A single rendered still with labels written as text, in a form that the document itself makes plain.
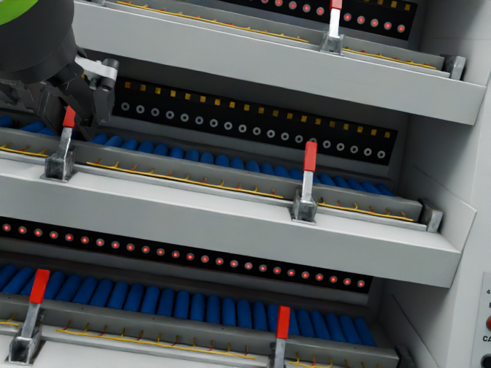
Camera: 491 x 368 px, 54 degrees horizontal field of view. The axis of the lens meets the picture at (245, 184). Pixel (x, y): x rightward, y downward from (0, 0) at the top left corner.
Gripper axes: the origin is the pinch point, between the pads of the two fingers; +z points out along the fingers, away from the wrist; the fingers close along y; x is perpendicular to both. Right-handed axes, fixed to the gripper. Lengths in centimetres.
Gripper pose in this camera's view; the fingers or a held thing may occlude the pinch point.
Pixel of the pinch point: (70, 116)
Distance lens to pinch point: 55.7
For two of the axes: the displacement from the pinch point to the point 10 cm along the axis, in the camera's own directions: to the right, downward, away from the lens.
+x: 1.5, -9.6, 2.3
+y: 9.8, 1.7, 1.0
